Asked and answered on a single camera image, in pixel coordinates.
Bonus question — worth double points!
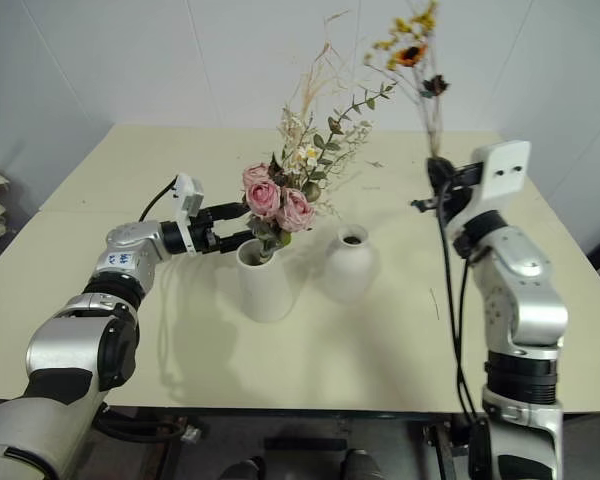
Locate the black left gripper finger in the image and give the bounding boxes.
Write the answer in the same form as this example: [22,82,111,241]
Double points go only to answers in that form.
[210,201,247,224]
[218,229,256,254]

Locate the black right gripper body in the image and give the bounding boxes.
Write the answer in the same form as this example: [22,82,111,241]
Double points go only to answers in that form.
[437,161,484,222]

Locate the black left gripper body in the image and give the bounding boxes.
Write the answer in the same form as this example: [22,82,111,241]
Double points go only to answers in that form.
[187,206,222,257]

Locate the pink rose dried bouquet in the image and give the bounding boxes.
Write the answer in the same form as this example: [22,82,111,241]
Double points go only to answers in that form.
[241,9,397,263]

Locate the yellow sunflower dried bouquet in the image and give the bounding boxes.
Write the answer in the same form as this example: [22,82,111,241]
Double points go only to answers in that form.
[361,0,454,162]

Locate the tall cylindrical white vase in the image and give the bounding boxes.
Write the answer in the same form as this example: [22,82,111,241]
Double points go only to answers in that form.
[235,238,300,323]

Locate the round narrow-necked white vase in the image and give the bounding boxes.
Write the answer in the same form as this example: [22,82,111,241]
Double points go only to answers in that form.
[323,224,382,304]

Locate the dark rounded shape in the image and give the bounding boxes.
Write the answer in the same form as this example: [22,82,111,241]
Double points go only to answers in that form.
[343,448,387,480]
[218,456,267,480]

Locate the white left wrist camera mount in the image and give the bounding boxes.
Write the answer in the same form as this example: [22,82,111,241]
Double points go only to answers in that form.
[172,172,206,251]

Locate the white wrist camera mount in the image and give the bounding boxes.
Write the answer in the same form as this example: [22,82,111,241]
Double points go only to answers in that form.
[468,140,532,213]
[172,172,206,251]

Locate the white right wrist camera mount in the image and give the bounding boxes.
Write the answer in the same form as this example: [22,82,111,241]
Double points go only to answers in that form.
[468,140,532,213]

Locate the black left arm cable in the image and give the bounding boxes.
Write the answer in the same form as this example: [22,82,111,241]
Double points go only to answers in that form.
[138,179,179,222]

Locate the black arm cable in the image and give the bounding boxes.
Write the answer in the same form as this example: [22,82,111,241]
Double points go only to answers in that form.
[138,179,179,222]
[437,180,492,476]

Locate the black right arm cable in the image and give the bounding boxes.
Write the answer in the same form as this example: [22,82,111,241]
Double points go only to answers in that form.
[437,180,492,476]

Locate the black cable under table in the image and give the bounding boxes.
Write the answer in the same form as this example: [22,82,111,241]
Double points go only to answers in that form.
[93,403,202,446]

